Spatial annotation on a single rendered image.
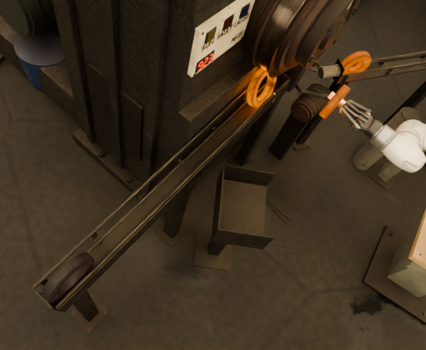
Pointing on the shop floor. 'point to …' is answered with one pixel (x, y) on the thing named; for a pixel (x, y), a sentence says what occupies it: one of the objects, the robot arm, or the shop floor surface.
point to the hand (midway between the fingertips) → (336, 99)
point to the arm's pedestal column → (399, 277)
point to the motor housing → (299, 119)
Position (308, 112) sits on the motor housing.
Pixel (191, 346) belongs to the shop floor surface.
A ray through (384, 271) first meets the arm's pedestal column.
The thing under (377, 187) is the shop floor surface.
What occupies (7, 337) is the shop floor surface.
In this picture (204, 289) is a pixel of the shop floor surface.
